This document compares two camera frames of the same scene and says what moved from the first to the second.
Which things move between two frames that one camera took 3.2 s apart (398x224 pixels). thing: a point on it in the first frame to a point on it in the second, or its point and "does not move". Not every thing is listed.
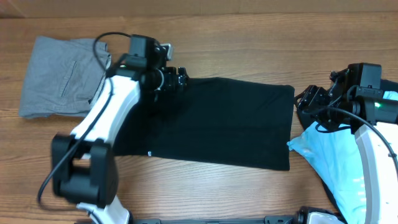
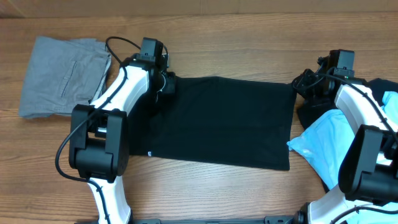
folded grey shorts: [62, 76] does not move
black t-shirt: [216, 121] does not move
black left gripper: [179, 84] to [171, 88]
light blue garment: [334, 155] does not move
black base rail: [268, 219] does not move
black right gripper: [310, 98] to [302, 93]
